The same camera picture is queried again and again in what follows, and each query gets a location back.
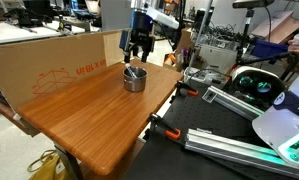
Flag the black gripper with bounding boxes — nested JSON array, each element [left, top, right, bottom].
[[123, 31, 156, 65]]

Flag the black and white marker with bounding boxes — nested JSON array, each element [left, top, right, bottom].
[[124, 62, 139, 79]]

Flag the stainless steel pot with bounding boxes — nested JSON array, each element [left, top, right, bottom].
[[122, 66, 149, 93]]

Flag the light corrugated cardboard panel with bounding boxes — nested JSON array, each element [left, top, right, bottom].
[[102, 29, 127, 67]]

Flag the grey upright panel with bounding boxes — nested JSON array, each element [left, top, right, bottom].
[[100, 0, 133, 33]]

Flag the small brown cardboard box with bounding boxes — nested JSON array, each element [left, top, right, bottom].
[[177, 27, 195, 55]]

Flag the black clamp with orange trigger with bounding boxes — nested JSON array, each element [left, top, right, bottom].
[[145, 112, 183, 141], [170, 79, 200, 103]]

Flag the slanted silver metal pole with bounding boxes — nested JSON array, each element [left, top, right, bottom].
[[186, 0, 214, 83]]

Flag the black perforated breadboard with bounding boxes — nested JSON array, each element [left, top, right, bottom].
[[122, 79, 299, 180]]

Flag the brown cardboard sheet with print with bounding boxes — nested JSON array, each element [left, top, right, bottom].
[[0, 29, 130, 113]]

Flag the white bench with clutter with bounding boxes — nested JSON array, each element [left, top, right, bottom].
[[0, 20, 87, 46]]

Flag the white VR headset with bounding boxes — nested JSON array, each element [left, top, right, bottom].
[[230, 65, 287, 112]]

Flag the blue plastic bin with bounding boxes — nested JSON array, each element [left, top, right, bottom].
[[250, 37, 292, 60]]

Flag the stacked flat cardboard pieces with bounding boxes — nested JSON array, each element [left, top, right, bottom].
[[251, 9, 299, 46]]

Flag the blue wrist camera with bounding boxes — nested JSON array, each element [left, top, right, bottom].
[[118, 29, 132, 54]]

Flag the white crate with cables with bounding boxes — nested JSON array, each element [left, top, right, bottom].
[[198, 42, 239, 73]]

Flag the short aluminium profile rail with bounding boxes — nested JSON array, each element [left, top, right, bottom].
[[201, 85, 265, 122]]

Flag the black articulated camera stand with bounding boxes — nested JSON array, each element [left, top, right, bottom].
[[234, 7, 299, 82]]

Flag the black metal table frame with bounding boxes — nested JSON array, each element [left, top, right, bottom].
[[54, 143, 86, 180]]

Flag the black overhead stereo camera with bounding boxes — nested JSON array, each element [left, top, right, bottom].
[[232, 0, 276, 10]]

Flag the long aluminium profile rail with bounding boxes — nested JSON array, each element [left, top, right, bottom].
[[183, 128, 299, 180]]

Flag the yellow bag with handles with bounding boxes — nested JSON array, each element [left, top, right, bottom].
[[26, 149, 72, 180]]

